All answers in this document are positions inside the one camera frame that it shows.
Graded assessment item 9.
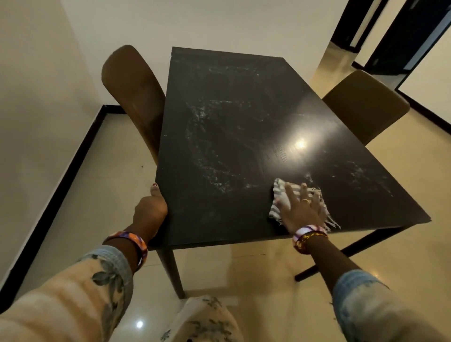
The person's right hand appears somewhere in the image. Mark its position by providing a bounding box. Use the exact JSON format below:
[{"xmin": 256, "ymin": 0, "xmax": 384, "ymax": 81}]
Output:
[{"xmin": 274, "ymin": 182, "xmax": 328, "ymax": 235}]

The person's left hand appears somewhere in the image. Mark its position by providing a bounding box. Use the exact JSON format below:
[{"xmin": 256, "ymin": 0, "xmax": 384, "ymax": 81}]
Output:
[{"xmin": 132, "ymin": 182, "xmax": 169, "ymax": 244}]

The striped cloth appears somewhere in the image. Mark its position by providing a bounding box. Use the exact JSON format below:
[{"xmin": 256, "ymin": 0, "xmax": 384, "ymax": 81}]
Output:
[{"xmin": 268, "ymin": 178, "xmax": 342, "ymax": 232}]

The brown chair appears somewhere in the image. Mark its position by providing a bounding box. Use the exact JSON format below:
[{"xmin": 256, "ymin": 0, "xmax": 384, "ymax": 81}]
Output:
[
  {"xmin": 321, "ymin": 69, "xmax": 411, "ymax": 146},
  {"xmin": 101, "ymin": 45, "xmax": 167, "ymax": 166}
]

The person's left forearm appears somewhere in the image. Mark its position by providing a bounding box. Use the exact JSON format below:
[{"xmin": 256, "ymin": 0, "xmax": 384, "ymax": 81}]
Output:
[{"xmin": 0, "ymin": 229, "xmax": 152, "ymax": 342}]

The person's right forearm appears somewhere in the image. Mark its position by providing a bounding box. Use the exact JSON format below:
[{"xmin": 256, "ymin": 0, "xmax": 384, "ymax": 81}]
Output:
[{"xmin": 304, "ymin": 234, "xmax": 448, "ymax": 342}]

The person's floral cream garment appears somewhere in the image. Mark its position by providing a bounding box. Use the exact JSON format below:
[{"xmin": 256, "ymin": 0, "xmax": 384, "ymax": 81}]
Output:
[{"xmin": 160, "ymin": 295, "xmax": 244, "ymax": 342}]

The white purple bangle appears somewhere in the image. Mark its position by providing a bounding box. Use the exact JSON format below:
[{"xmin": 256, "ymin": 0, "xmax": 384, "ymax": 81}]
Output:
[{"xmin": 291, "ymin": 225, "xmax": 329, "ymax": 255}]

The orange purple bangle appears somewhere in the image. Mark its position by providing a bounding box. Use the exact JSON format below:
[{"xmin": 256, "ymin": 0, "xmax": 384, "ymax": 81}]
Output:
[{"xmin": 102, "ymin": 231, "xmax": 148, "ymax": 272}]

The black table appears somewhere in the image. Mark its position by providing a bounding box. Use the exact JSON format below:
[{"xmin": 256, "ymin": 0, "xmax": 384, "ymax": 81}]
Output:
[{"xmin": 148, "ymin": 46, "xmax": 432, "ymax": 300}]

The dark door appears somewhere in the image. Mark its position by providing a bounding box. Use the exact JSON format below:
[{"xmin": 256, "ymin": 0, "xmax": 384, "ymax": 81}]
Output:
[{"xmin": 331, "ymin": 0, "xmax": 451, "ymax": 77}]

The red yellow thread bracelet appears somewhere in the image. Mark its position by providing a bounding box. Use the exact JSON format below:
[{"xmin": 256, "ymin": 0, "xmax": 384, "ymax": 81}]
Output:
[{"xmin": 294, "ymin": 231, "xmax": 329, "ymax": 255}]

